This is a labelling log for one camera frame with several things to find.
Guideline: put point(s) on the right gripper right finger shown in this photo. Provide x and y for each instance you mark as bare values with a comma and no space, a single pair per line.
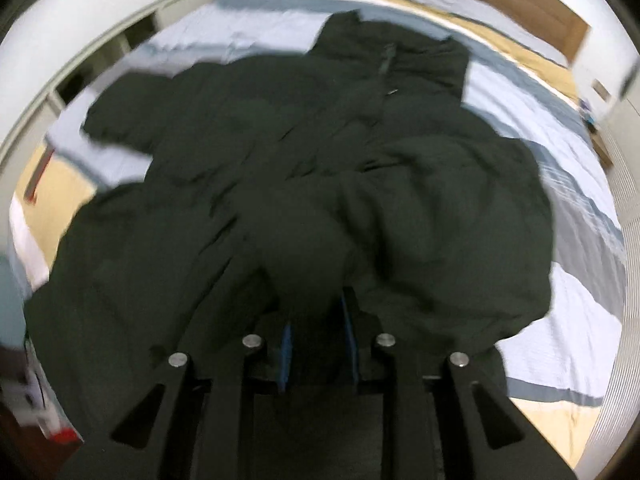
442,421

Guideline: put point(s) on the wooden nightstand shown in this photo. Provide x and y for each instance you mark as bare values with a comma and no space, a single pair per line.
600,147

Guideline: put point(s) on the black puffer coat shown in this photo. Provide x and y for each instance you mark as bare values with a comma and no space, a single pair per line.
276,182

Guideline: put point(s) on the white low shelf unit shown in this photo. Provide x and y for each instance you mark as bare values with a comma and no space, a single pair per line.
46,44

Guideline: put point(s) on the right wall switch plate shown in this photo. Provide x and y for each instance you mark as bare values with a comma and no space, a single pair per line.
600,90

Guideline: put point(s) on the striped duvet cover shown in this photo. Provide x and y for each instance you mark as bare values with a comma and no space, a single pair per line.
317,426

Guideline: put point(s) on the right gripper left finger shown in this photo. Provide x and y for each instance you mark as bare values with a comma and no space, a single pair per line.
184,425

